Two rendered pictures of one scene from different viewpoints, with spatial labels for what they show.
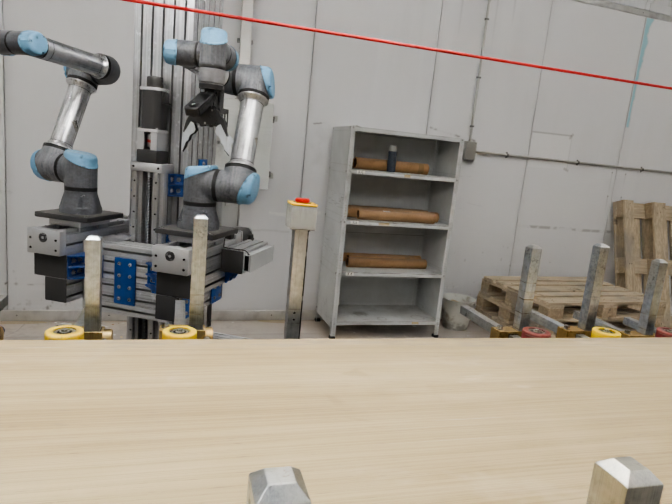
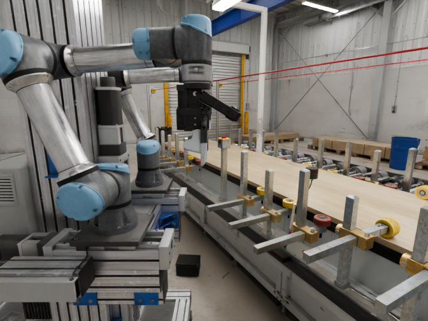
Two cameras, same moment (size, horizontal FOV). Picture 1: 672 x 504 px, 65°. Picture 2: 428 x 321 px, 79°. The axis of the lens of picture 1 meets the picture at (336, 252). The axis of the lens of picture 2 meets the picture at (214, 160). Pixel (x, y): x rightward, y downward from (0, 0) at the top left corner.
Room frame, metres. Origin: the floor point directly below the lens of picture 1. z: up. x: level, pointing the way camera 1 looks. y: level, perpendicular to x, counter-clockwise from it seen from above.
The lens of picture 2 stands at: (1.87, 1.91, 1.47)
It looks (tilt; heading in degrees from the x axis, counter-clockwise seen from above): 13 degrees down; 258
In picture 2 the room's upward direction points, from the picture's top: straight up
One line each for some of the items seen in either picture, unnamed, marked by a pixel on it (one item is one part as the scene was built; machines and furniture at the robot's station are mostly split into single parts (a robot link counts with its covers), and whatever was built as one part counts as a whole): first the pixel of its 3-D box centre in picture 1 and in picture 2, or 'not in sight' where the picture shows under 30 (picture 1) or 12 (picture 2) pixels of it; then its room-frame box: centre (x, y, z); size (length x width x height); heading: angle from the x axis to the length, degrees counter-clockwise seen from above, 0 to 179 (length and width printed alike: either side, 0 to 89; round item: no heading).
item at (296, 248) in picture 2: not in sight; (290, 245); (1.23, 0.81, 0.75); 0.26 x 0.01 x 0.10; 107
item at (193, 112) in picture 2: not in sight; (194, 107); (1.78, 1.23, 1.46); 0.09 x 0.08 x 0.12; 168
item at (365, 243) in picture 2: not in sight; (353, 235); (1.12, 1.09, 0.95); 0.13 x 0.06 x 0.05; 107
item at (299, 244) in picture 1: (294, 308); (223, 177); (1.42, 0.10, 0.93); 0.05 x 0.04 x 0.45; 107
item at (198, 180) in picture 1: (202, 182); (148, 153); (1.94, 0.51, 1.21); 0.13 x 0.12 x 0.14; 85
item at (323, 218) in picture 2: not in sight; (321, 227); (1.09, 0.84, 0.85); 0.08 x 0.08 x 0.11
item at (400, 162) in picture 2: not in sight; (404, 153); (-3.52, -2.85, 0.36); 0.59 x 0.57 x 0.73; 18
